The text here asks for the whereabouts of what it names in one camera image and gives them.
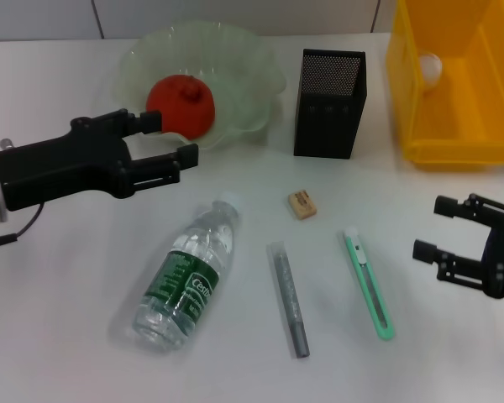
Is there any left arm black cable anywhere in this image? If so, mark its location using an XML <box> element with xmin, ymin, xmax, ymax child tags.
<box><xmin>0</xmin><ymin>203</ymin><xmax>43</xmax><ymax>252</ymax></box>

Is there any grey pen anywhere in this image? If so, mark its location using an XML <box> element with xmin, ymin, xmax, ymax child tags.
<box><xmin>266</xmin><ymin>241</ymin><xmax>311</xmax><ymax>360</ymax></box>

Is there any yellow plastic bin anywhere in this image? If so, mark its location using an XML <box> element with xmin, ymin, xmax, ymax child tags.
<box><xmin>386</xmin><ymin>0</ymin><xmax>504</xmax><ymax>171</ymax></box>

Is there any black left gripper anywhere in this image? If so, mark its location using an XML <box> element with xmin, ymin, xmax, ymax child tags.
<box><xmin>0</xmin><ymin>107</ymin><xmax>200</xmax><ymax>211</ymax></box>

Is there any white paper ball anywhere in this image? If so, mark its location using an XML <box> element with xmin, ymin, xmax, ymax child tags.
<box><xmin>417</xmin><ymin>52</ymin><xmax>444</xmax><ymax>92</ymax></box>

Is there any red-orange fruit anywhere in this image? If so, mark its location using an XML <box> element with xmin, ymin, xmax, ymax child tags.
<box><xmin>145</xmin><ymin>74</ymin><xmax>217</xmax><ymax>139</ymax></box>

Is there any clear green-label water bottle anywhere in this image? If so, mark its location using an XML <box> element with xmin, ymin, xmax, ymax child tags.
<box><xmin>123</xmin><ymin>191</ymin><xmax>244</xmax><ymax>353</ymax></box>

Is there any green utility knife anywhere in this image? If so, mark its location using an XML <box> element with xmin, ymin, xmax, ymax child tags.
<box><xmin>343</xmin><ymin>226</ymin><xmax>396</xmax><ymax>341</ymax></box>

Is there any green glass fruit plate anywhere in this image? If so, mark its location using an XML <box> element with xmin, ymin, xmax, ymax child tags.
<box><xmin>111</xmin><ymin>23</ymin><xmax>287</xmax><ymax>153</ymax></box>

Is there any black mesh pen holder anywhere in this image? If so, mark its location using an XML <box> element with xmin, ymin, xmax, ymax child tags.
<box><xmin>292</xmin><ymin>48</ymin><xmax>369</xmax><ymax>160</ymax></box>

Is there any tan eraser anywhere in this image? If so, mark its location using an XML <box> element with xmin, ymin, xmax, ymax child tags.
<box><xmin>287</xmin><ymin>189</ymin><xmax>319</xmax><ymax>219</ymax></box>

